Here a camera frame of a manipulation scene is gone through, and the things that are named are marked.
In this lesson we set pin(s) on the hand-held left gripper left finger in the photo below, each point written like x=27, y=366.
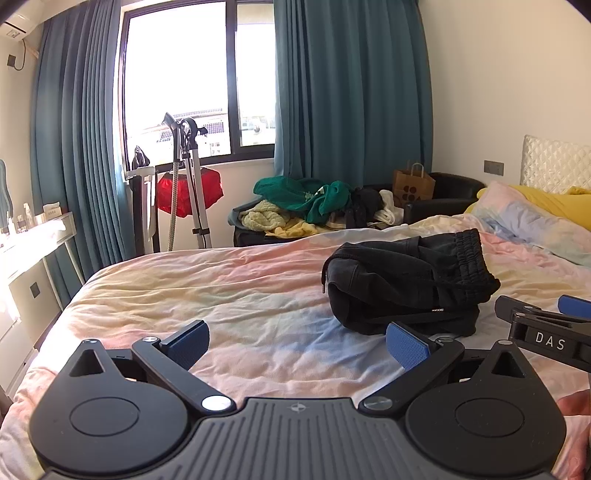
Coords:
x=187, y=344

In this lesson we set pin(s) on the yellow pillow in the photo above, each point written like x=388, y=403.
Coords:
x=554, y=203

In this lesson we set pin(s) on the white air conditioner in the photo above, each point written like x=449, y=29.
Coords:
x=16, y=25

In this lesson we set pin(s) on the washed black shorts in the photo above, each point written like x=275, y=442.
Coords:
x=397, y=267

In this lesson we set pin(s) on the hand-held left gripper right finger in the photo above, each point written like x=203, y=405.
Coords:
x=406, y=344

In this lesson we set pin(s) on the dark black garment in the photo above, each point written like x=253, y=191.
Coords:
x=406, y=321

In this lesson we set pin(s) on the black leather armchair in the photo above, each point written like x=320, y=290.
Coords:
x=452, y=194

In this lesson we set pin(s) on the pastel tie-dye duvet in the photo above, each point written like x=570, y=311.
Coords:
x=231, y=286

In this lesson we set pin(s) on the white cloth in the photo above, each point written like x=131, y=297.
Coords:
x=388, y=212

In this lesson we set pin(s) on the black clothes heap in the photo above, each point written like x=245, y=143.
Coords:
x=364, y=207

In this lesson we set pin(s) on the white desk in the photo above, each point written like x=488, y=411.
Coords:
x=46, y=233

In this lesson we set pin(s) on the red garment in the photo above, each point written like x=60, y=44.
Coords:
x=207, y=189

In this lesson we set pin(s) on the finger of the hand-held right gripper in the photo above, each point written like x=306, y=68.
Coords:
x=577, y=307
x=517, y=310

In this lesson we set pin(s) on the small box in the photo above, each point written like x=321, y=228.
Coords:
x=52, y=210

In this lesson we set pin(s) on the green hoodie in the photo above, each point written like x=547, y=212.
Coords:
x=295, y=196

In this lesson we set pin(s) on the black iron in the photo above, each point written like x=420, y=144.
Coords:
x=140, y=159

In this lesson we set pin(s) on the grey wall socket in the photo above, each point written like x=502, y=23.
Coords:
x=494, y=167

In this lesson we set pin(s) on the white quilted headboard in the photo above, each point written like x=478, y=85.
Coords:
x=554, y=161

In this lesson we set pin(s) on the dark green hanging cloth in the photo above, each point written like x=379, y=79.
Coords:
x=5, y=189

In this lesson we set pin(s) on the black wall socket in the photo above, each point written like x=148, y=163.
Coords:
x=12, y=61

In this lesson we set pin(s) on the garment steamer stand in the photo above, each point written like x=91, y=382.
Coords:
x=196, y=184

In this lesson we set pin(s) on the pastel tie-dye pillow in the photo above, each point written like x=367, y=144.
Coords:
x=517, y=221

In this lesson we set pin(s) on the teal curtain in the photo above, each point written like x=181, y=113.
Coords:
x=78, y=138
x=351, y=92

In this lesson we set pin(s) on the brown paper bag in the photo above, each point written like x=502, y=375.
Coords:
x=413, y=189

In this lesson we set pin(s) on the pale yellow knitted cloth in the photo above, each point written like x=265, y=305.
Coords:
x=263, y=217

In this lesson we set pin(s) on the dark framed window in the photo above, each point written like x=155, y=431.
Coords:
x=175, y=69

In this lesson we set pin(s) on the person's right forearm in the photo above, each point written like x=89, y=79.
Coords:
x=575, y=415

